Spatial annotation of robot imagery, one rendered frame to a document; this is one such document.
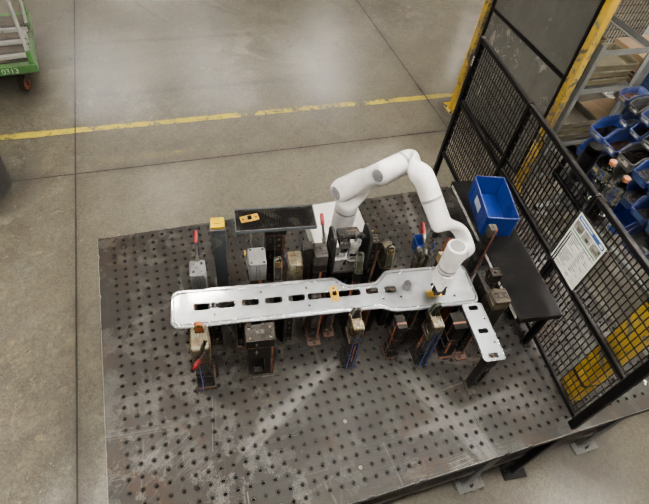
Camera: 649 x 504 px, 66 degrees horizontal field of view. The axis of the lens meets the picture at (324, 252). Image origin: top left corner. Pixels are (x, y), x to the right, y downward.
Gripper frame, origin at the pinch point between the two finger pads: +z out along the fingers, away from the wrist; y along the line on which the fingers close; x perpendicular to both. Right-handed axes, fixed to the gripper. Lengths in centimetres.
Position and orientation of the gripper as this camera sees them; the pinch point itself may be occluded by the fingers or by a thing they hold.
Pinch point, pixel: (436, 290)
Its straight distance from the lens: 233.8
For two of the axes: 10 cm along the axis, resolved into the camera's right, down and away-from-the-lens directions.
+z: -1.0, 6.3, 7.7
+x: 9.8, -0.8, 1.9
